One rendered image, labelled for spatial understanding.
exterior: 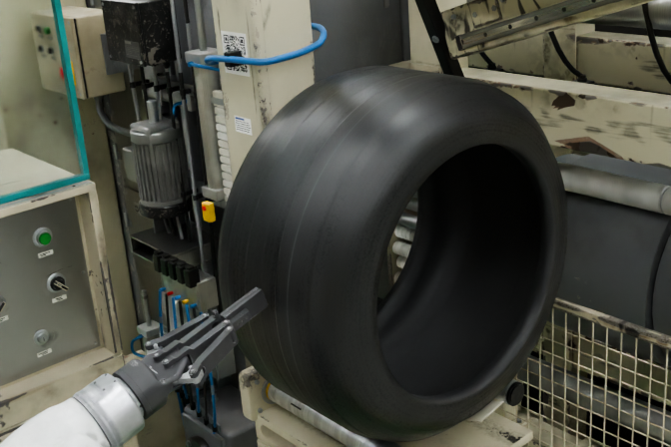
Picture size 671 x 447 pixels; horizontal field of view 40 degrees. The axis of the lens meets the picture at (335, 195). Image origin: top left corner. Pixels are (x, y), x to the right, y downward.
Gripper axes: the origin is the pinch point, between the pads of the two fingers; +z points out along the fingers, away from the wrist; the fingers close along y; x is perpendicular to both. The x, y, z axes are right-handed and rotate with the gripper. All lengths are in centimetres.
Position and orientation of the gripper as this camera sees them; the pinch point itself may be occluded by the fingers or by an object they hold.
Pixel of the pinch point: (244, 309)
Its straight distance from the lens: 133.6
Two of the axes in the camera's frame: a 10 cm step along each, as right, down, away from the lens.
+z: 7.0, -5.1, 4.9
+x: 2.7, 8.4, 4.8
